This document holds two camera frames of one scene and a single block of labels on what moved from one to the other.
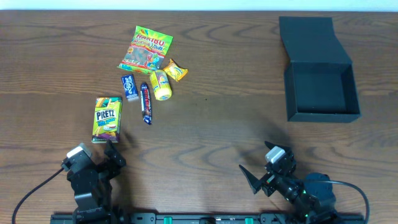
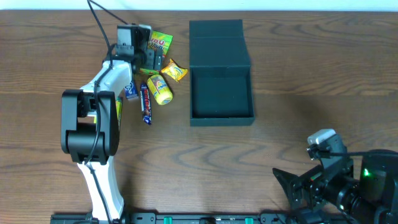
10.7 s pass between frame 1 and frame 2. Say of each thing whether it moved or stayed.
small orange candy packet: stayed
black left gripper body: moved
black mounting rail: stayed
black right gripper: moved
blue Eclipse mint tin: stayed
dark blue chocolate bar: stayed
